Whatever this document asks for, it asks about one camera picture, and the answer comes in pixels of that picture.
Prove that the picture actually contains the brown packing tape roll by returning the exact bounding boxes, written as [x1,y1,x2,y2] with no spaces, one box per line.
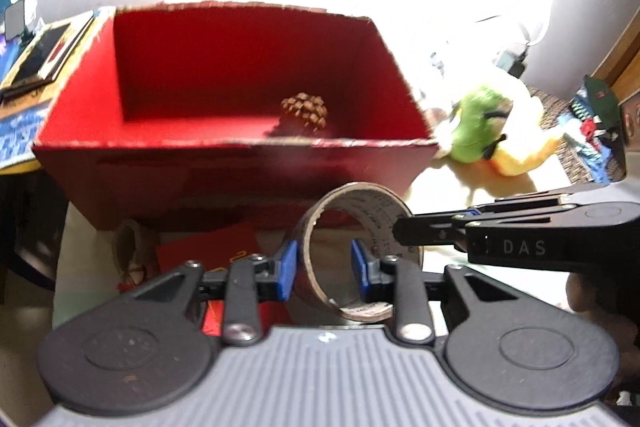
[291,182,423,324]

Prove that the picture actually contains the person's right hand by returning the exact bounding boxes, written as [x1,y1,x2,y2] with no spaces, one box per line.
[566,273,639,391]

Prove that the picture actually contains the red envelope packet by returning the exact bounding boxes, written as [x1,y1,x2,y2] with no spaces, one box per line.
[156,222,292,337]

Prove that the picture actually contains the green and yellow plush toy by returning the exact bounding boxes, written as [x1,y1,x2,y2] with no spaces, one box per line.
[448,86,564,176]

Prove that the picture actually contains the pile of colourful clothes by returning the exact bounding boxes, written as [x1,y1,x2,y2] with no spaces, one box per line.
[558,76,626,184]

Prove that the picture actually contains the wooden cabinet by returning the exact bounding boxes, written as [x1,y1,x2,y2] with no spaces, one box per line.
[592,11,639,153]

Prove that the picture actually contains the brown pine cone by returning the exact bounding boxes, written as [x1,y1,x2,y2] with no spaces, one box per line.
[280,92,328,135]

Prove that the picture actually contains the red cardboard box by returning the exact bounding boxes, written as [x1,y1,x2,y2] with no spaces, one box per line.
[34,2,437,230]

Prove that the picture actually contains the blue patterned cloth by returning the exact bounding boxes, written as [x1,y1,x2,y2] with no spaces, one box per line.
[0,101,51,169]

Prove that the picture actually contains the black framed picture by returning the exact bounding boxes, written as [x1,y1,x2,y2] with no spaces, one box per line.
[1,11,96,102]

